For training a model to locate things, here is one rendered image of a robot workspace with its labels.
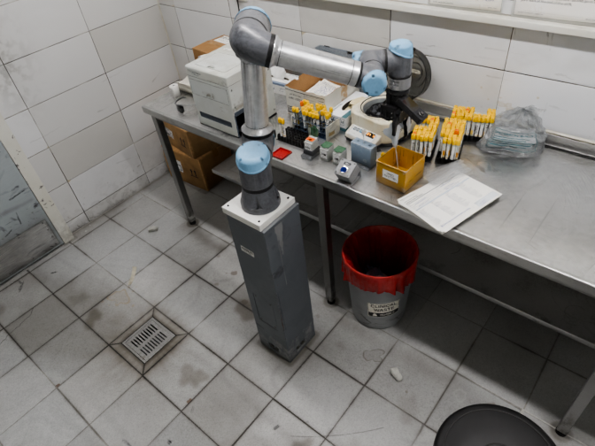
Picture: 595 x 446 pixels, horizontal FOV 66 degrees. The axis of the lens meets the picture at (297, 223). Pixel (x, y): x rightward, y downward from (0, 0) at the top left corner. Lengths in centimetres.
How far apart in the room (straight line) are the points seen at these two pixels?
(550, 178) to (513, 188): 15
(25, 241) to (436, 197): 248
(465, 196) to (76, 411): 198
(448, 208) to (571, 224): 39
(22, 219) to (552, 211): 280
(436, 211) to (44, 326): 220
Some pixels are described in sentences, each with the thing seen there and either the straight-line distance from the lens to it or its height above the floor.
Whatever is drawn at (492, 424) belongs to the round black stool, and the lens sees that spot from 150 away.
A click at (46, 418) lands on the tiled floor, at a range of 260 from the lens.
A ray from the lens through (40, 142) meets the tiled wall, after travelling 317.
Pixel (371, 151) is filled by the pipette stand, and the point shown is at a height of 96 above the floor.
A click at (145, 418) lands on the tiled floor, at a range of 237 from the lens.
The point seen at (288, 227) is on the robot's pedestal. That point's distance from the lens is 175.
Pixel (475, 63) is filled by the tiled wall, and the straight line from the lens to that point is 211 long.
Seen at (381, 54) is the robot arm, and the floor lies 138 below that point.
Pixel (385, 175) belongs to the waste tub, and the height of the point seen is 92.
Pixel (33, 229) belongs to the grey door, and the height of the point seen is 22.
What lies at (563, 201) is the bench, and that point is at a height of 87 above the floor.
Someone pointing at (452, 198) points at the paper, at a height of 89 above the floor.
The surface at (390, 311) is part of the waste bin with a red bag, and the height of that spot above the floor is 16.
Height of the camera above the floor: 198
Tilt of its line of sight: 42 degrees down
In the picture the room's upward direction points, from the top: 8 degrees counter-clockwise
